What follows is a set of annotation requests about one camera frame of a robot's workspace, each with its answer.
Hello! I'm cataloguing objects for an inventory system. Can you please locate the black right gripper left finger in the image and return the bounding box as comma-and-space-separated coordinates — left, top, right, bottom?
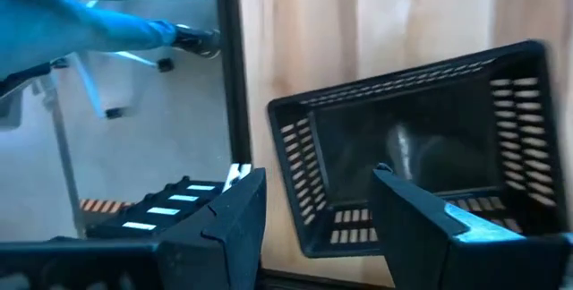
154, 166, 269, 290

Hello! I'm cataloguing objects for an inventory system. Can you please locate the orange striped strip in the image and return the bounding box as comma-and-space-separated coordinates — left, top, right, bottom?
79, 198, 135, 215

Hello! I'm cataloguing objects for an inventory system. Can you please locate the silver metal bracket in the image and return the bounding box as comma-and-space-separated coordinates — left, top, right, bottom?
222, 162, 252, 192

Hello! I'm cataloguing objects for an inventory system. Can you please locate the black chair seat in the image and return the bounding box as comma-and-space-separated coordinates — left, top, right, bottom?
0, 59, 71, 98

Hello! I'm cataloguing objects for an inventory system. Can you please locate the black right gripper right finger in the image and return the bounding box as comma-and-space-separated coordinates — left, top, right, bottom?
370, 167, 538, 290

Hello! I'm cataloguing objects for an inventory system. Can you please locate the person's shoe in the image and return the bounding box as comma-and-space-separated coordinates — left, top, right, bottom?
172, 24, 222, 60

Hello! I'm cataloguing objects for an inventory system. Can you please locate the white chair base with casters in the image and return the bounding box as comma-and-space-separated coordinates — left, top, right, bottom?
66, 50, 175, 120

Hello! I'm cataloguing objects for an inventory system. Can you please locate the black plastic basket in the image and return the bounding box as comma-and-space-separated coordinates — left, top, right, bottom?
267, 38, 572, 259

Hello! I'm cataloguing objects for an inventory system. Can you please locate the grey metal pole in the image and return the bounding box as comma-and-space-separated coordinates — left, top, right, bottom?
42, 74, 86, 237

